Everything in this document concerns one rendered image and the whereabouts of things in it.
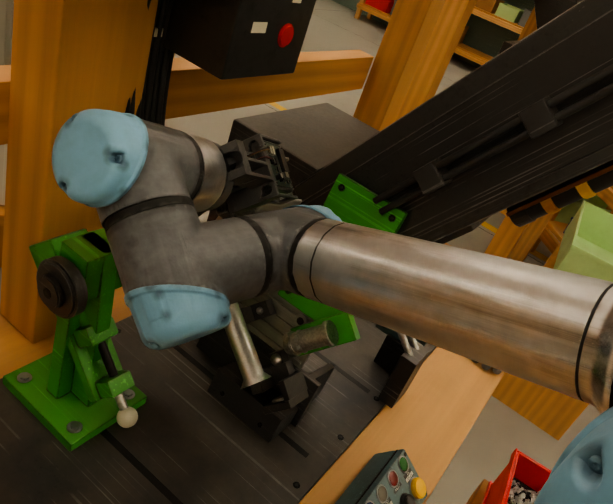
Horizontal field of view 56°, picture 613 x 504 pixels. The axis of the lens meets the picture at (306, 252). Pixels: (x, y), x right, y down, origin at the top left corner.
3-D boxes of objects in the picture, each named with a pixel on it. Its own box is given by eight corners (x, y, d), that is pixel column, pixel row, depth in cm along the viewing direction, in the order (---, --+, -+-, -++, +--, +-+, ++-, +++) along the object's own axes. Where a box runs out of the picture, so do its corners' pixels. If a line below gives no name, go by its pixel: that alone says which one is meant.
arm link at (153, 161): (61, 230, 44) (30, 129, 45) (153, 232, 54) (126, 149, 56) (138, 188, 41) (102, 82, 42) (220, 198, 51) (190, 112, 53)
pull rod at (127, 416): (140, 424, 79) (147, 396, 76) (124, 435, 77) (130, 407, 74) (113, 399, 81) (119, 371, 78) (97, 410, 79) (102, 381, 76)
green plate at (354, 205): (357, 326, 92) (422, 212, 86) (335, 337, 85) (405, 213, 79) (301, 287, 96) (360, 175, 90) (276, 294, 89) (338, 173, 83)
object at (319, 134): (342, 277, 131) (401, 142, 113) (259, 331, 107) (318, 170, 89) (280, 235, 137) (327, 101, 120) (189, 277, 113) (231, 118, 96)
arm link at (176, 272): (285, 305, 49) (243, 186, 50) (168, 342, 41) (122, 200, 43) (237, 326, 54) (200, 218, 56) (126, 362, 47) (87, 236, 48)
